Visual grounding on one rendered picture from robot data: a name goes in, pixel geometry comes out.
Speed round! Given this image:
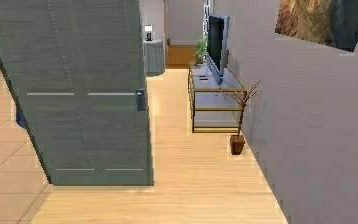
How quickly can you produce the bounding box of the gold frame glass television stand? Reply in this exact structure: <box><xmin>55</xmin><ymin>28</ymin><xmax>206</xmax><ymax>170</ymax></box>
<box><xmin>187</xmin><ymin>61</ymin><xmax>248</xmax><ymax>134</ymax></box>

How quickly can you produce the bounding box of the grey-green room door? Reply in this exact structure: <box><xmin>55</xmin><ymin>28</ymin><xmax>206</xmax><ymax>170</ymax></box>
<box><xmin>0</xmin><ymin>0</ymin><xmax>155</xmax><ymax>187</ymax></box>

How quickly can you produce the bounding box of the red twig plant brown pot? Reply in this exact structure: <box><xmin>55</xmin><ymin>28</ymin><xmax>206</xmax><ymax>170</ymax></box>
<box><xmin>221</xmin><ymin>79</ymin><xmax>262</xmax><ymax>156</ymax></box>

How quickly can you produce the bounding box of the green leafy house plant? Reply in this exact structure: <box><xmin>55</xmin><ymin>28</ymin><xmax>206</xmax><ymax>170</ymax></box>
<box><xmin>192</xmin><ymin>36</ymin><xmax>209</xmax><ymax>67</ymax></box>

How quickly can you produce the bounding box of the black flat television set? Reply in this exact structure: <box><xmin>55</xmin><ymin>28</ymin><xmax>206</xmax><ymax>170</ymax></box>
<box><xmin>205</xmin><ymin>13</ymin><xmax>231</xmax><ymax>85</ymax></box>

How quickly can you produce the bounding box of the brown framed wall picture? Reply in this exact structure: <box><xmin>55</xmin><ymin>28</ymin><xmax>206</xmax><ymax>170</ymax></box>
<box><xmin>275</xmin><ymin>0</ymin><xmax>358</xmax><ymax>53</ymax></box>

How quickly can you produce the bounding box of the white shade table lamp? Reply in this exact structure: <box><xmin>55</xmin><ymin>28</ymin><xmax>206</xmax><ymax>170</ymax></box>
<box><xmin>144</xmin><ymin>24</ymin><xmax>154</xmax><ymax>42</ymax></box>

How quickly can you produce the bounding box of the round grey side table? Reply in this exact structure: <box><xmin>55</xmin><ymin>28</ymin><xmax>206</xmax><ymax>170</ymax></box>
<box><xmin>142</xmin><ymin>39</ymin><xmax>166</xmax><ymax>77</ymax></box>

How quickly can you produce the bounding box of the grey door handle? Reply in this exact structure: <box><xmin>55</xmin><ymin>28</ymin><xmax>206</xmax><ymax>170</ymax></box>
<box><xmin>135</xmin><ymin>88</ymin><xmax>146</xmax><ymax>112</ymax></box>

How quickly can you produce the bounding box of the blue object behind door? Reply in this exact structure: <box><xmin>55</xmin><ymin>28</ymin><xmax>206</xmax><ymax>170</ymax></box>
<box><xmin>15</xmin><ymin>105</ymin><xmax>27</xmax><ymax>130</ymax></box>

